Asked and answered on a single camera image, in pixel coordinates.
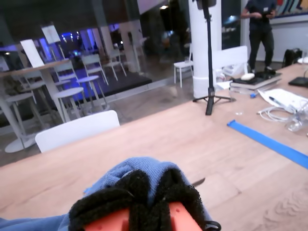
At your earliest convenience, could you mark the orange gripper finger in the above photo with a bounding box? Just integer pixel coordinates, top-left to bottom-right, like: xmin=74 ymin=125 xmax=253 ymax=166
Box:
xmin=68 ymin=169 xmax=155 ymax=231
xmin=151 ymin=168 xmax=213 ymax=231

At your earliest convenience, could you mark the blue printed T-shirt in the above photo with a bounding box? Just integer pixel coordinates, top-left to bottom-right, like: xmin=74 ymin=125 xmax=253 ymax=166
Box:
xmin=0 ymin=156 xmax=193 ymax=231

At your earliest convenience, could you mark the black twist tie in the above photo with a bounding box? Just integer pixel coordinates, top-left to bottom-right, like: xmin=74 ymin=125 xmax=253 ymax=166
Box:
xmin=204 ymin=219 xmax=222 ymax=231

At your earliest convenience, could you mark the long blue tape strip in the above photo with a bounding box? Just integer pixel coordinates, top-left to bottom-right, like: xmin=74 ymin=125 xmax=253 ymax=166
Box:
xmin=226 ymin=119 xmax=308 ymax=169

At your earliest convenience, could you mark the white round stool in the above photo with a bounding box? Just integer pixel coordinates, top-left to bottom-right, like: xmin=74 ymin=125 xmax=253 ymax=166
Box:
xmin=77 ymin=75 xmax=111 ymax=114
xmin=51 ymin=86 xmax=85 ymax=122

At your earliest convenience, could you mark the black tripod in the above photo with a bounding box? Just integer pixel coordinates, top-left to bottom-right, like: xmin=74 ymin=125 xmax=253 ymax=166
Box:
xmin=192 ymin=7 xmax=235 ymax=116

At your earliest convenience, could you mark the clear plastic packaging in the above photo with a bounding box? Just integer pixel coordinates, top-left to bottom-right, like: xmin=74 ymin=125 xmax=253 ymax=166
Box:
xmin=284 ymin=100 xmax=308 ymax=132

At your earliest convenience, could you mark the white pillar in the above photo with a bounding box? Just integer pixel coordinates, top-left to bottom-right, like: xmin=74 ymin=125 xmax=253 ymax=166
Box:
xmin=188 ymin=0 xmax=223 ymax=98

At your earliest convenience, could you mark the high round table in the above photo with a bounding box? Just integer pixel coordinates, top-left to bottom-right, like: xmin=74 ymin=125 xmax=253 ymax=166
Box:
xmin=0 ymin=59 xmax=71 ymax=154

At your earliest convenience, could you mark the black flat device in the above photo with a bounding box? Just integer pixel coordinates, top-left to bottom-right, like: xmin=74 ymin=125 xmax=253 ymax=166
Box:
xmin=288 ymin=76 xmax=308 ymax=88

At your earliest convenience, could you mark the white sign sheet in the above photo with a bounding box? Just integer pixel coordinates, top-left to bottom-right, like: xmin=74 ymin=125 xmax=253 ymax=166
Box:
xmin=20 ymin=38 xmax=46 ymax=68

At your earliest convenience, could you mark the black backpack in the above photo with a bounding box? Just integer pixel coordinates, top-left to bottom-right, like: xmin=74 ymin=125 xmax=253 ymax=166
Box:
xmin=283 ymin=48 xmax=303 ymax=68

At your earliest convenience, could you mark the white flipchart sign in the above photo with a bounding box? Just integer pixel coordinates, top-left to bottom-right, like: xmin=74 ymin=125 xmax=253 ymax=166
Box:
xmin=40 ymin=22 xmax=61 ymax=44

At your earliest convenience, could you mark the person in dark clothes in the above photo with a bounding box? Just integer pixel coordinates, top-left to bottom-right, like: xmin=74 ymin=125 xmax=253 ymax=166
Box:
xmin=240 ymin=0 xmax=278 ymax=73

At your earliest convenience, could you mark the white coiled cable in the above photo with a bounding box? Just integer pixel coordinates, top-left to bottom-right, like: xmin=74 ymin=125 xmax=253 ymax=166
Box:
xmin=257 ymin=105 xmax=299 ymax=124

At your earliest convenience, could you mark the black camera on tripod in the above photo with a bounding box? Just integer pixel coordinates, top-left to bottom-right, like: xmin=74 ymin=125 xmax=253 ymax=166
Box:
xmin=195 ymin=0 xmax=217 ymax=11

